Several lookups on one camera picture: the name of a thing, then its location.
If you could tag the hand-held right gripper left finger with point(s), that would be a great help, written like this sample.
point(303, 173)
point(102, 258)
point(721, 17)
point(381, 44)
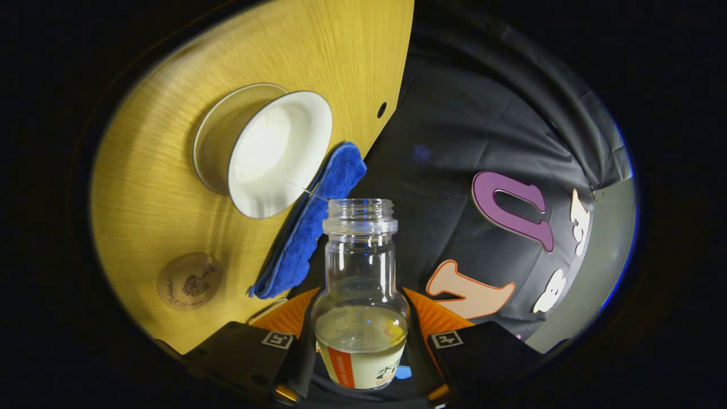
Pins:
point(298, 363)

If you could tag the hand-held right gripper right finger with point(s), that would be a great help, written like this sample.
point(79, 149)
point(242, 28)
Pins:
point(423, 363)

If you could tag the clear water bottle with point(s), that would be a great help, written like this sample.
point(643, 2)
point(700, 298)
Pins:
point(360, 341)

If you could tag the round cork coaster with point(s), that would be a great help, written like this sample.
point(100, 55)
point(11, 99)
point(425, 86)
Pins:
point(190, 282)

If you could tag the cream teacup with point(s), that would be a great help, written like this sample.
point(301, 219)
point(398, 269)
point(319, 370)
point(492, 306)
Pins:
point(278, 153)

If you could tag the blue towel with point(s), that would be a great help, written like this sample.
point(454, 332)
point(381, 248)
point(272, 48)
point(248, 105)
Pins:
point(306, 238)

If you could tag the black backdrop cloth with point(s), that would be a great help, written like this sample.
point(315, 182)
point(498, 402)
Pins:
point(454, 130)

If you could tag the cream saucer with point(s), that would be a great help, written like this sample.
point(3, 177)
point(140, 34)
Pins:
point(218, 136)

